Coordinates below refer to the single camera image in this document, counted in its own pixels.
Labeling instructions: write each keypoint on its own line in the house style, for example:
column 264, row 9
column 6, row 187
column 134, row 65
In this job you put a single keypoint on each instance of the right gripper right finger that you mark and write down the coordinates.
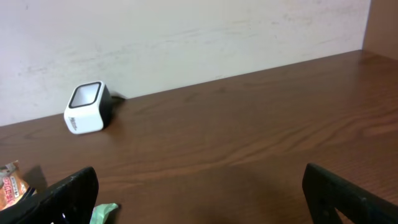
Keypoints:
column 327, row 193

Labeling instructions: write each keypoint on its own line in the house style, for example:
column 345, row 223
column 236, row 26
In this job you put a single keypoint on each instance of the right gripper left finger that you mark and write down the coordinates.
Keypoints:
column 70, row 200

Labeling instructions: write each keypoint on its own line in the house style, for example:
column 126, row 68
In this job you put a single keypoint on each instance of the mint green snack packet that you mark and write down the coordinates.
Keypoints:
column 101, row 213

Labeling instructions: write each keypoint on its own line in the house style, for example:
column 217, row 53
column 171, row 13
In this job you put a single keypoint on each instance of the yellow snack chip bag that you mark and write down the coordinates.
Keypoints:
column 13, row 186

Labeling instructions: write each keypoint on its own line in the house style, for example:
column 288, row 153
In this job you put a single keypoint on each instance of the white barcode scanner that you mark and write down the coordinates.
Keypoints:
column 89, row 109

